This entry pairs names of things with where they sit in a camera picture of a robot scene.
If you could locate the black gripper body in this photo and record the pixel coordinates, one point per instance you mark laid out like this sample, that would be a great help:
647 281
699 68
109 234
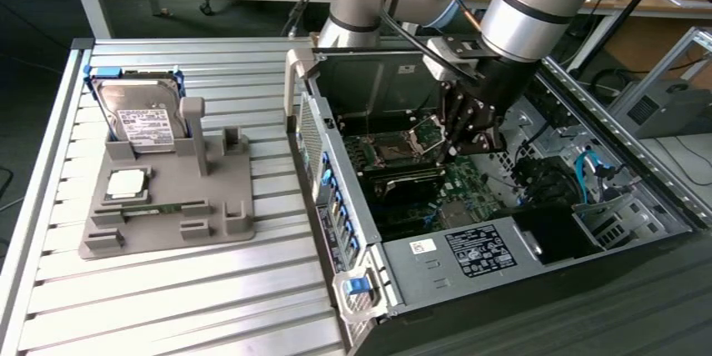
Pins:
500 85

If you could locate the green graphics card black fan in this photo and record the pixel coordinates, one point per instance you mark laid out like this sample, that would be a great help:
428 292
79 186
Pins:
411 191

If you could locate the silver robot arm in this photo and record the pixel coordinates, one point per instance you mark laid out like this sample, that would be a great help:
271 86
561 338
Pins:
528 10

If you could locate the metal socket cover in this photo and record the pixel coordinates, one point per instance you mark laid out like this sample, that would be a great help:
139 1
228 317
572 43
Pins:
427 135

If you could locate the green motherboard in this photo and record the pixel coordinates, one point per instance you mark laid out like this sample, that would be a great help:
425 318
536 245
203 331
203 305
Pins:
469 189

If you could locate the CPU socket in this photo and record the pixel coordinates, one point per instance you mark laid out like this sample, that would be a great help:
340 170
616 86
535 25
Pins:
396 151

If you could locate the grey chipset heatsink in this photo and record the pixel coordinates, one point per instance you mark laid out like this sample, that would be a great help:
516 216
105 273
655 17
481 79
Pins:
457 213

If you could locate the black stand pole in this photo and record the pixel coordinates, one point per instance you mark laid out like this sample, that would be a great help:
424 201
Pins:
621 18

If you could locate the grey computer tower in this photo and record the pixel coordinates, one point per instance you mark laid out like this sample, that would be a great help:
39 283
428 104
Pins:
673 114

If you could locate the grey power supply unit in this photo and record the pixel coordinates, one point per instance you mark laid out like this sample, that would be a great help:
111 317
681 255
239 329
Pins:
423 277

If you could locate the blue case latch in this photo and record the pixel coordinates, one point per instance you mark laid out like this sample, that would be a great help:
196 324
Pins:
356 287

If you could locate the black open PC case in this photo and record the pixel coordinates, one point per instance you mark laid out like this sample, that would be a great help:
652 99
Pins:
500 322

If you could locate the grey parts rack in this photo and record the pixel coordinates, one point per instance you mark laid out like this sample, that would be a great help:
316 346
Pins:
167 189

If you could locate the silver hard disk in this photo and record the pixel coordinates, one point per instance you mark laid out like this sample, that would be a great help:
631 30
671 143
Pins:
139 101

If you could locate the green RAM stick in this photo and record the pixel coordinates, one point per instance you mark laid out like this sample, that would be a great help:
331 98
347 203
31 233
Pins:
152 209

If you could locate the silver CPU chip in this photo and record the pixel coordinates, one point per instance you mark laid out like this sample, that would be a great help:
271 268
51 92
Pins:
125 184

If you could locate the hard disk drive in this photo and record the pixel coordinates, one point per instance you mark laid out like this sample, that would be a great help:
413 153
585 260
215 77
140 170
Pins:
105 73

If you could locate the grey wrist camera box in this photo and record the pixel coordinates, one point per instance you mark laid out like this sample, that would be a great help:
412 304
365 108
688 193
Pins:
445 49

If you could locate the metal disk bay bracket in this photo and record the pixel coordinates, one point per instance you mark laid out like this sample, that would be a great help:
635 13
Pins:
612 222

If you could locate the aluminium profile frame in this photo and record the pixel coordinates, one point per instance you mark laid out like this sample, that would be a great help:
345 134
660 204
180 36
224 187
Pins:
673 60

